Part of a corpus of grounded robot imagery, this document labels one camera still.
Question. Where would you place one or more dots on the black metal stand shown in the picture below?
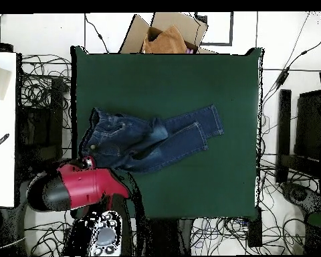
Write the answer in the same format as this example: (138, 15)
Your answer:
(56, 107)

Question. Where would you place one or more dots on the dark green table cloth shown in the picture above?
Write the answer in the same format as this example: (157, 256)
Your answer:
(163, 80)

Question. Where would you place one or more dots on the grey chair base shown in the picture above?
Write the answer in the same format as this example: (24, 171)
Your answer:
(299, 195)

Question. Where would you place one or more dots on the blue denim jeans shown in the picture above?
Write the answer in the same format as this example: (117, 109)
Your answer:
(123, 139)

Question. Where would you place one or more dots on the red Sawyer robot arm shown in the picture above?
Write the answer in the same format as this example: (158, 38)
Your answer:
(83, 187)

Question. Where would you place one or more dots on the small purple item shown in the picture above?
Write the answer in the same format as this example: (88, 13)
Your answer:
(189, 51)

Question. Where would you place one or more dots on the brown cardboard box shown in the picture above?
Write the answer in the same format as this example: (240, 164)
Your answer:
(174, 20)

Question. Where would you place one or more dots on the black box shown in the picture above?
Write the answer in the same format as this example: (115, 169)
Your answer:
(0, 47)

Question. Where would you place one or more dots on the white side table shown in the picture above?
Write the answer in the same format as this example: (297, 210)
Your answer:
(2, 160)

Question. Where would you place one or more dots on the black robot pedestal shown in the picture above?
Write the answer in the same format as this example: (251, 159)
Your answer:
(171, 235)

